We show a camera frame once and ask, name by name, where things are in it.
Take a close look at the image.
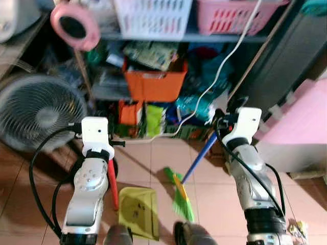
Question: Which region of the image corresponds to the orange plastic box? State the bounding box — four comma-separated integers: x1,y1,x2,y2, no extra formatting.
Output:
122,59,189,103

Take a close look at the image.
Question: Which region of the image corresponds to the dark cabinet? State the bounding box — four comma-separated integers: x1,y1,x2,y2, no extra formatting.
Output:
239,9,327,120

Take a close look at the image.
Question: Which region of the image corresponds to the grey floor fan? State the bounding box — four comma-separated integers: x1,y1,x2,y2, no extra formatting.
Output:
0,73,88,152

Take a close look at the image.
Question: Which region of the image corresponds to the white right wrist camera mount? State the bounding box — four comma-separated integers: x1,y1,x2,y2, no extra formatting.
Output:
223,107,263,149

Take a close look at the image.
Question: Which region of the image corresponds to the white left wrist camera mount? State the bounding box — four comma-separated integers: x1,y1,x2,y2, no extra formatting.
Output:
81,117,115,161

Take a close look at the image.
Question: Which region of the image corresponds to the pink ring lamp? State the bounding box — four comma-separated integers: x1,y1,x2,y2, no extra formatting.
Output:
51,2,101,52

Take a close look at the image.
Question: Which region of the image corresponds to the robot left leg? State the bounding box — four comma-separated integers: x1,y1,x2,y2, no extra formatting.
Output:
102,224,134,245

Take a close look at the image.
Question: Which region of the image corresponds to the blue cloth pile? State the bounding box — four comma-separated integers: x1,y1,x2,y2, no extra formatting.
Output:
176,45,231,126

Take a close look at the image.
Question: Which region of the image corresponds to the white power cable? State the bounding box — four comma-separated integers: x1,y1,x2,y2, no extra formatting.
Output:
116,0,264,144

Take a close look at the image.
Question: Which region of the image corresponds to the pink and white plastic cabinet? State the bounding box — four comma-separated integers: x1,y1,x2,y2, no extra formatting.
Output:
254,79,327,174

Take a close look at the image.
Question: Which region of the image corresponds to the robot leg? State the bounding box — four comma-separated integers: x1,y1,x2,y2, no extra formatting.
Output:
102,224,134,245
173,220,219,245

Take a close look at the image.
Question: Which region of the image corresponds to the white appliance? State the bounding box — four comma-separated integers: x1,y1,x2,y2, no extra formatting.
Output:
0,0,42,44

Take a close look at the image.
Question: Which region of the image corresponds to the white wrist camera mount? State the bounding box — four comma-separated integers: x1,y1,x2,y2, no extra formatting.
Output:
81,117,115,161
223,107,263,149

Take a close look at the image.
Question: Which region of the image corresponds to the printed green bag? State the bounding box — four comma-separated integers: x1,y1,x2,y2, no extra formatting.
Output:
123,41,179,71

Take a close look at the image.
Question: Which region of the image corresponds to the grey metal shelf unit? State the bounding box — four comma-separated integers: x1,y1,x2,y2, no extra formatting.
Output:
77,0,307,139

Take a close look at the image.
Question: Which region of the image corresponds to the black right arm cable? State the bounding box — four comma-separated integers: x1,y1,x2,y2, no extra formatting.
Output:
215,118,287,217

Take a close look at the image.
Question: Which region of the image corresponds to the yellow dustpan with red handle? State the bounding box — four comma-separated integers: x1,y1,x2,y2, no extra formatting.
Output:
106,159,160,241

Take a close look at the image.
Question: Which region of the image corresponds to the wooden pole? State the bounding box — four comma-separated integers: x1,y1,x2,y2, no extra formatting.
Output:
227,0,298,104

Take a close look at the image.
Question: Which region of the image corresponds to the teal cloth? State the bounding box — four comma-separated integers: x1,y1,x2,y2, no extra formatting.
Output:
300,0,327,17

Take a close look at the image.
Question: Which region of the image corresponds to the robot right leg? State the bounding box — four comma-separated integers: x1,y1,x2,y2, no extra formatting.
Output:
173,220,219,245

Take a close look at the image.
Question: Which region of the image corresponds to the small orange box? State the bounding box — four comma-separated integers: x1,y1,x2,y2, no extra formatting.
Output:
118,100,145,137

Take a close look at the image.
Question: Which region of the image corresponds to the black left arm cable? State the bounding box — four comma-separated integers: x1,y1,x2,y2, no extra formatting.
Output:
29,122,83,239

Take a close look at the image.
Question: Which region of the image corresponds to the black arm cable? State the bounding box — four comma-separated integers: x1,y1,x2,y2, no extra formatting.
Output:
215,118,287,217
29,122,83,239

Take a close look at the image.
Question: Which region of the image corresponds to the green packet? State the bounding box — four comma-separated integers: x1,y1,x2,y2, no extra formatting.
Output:
146,104,165,137

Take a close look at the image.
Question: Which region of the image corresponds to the white plastic laundry basket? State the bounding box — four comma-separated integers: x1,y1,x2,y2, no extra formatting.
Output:
113,0,194,41

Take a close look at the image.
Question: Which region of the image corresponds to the green broom with blue handle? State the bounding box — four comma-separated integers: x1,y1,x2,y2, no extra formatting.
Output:
163,131,219,223

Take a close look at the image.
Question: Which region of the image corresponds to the pink plastic basket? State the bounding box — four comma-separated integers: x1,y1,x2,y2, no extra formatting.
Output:
197,0,288,36

